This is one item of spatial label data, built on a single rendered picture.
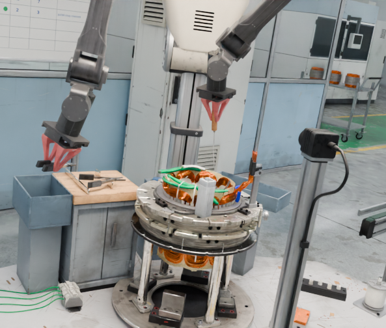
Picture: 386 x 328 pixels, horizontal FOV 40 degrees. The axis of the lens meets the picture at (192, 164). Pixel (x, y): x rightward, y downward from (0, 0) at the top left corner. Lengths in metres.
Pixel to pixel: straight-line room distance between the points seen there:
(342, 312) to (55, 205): 0.87
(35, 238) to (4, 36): 2.13
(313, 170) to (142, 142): 2.95
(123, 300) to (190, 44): 0.80
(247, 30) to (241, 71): 2.53
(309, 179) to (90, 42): 0.59
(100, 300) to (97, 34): 0.70
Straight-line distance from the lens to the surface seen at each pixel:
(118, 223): 1.46
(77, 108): 1.14
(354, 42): 12.10
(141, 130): 3.74
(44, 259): 1.45
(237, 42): 1.47
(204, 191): 1.21
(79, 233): 1.43
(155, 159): 3.64
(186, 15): 1.68
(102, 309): 1.44
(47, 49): 3.52
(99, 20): 1.20
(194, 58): 1.70
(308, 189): 0.85
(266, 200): 1.57
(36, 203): 1.35
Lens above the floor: 1.54
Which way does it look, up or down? 16 degrees down
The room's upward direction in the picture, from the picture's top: 8 degrees clockwise
